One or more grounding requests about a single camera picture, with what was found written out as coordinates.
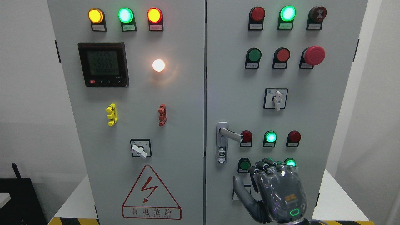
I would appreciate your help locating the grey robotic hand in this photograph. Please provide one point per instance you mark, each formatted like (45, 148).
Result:
(283, 197)

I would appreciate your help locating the silver door handle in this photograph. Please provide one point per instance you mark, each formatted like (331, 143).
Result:
(222, 136)

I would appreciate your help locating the grey cabinet door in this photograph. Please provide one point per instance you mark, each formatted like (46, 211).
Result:
(236, 95)
(178, 146)

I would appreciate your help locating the green indicator light lower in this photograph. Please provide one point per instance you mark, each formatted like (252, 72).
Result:
(290, 162)

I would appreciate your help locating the green indicator light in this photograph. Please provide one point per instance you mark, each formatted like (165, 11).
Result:
(286, 18)
(127, 19)
(290, 162)
(269, 139)

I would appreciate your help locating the green push button lower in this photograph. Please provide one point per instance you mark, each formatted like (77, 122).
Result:
(243, 165)

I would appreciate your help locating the green push button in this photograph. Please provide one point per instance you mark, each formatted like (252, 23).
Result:
(243, 165)
(253, 57)

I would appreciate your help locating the red indicator light middle right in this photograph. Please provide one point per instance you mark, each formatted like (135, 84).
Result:
(293, 139)

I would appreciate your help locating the red indicator light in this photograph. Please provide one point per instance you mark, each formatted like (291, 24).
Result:
(155, 19)
(256, 18)
(246, 138)
(293, 139)

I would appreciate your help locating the green indicator light middle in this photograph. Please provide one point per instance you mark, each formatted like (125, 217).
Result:
(269, 139)

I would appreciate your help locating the red indicator light middle left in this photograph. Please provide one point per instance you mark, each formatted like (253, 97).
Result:
(246, 138)

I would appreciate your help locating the red electric warning sticker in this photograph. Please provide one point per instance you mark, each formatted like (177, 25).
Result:
(149, 198)

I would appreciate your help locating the red push button upper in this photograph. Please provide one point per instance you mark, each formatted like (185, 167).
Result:
(281, 57)

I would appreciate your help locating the red terminal block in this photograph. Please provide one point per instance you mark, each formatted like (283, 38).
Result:
(162, 115)

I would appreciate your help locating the red emergency stop button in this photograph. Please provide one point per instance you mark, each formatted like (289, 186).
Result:
(311, 57)

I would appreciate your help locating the green push button upper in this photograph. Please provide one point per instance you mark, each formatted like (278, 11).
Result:
(253, 57)

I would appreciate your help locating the white glowing indicator light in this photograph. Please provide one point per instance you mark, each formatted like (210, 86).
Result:
(158, 65)

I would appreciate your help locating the green indicator light top right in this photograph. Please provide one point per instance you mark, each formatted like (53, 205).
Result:
(286, 18)

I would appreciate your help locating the red indicator light top right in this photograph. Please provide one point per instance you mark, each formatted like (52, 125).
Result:
(256, 18)

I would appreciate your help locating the dark red buzzer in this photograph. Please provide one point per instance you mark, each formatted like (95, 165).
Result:
(315, 18)

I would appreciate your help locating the yellow terminal block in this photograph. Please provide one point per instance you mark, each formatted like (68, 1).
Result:
(112, 114)

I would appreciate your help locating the black digital power meter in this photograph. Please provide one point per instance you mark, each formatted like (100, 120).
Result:
(104, 64)

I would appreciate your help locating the red indicator light top left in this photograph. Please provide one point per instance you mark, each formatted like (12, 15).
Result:
(155, 19)

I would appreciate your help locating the green indicator light top left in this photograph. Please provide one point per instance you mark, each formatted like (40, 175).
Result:
(127, 19)

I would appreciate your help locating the black box at left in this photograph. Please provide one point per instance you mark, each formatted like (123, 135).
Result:
(24, 207)

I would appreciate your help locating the yellow indicator light top left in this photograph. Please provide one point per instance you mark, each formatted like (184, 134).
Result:
(97, 20)

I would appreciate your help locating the white selector switch lower right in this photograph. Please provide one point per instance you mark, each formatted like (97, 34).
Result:
(235, 197)

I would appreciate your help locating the white selector switch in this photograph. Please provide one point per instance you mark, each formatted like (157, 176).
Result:
(275, 98)
(235, 197)

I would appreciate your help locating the white selector switch upper right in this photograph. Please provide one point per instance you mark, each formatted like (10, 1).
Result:
(275, 98)

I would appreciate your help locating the white selector switch left door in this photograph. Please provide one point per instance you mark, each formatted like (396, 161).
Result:
(141, 148)

